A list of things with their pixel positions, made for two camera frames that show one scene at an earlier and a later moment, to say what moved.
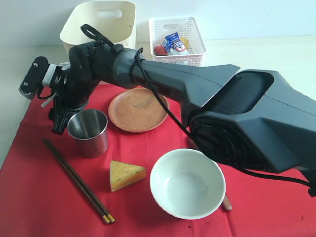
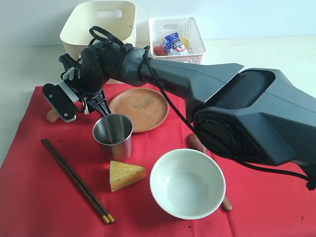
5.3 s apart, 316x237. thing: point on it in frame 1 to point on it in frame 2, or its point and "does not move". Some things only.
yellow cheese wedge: [123, 175] does not move
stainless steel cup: [89, 127] to [114, 132]
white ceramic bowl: [186, 184] does not move
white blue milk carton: [173, 46] does not move
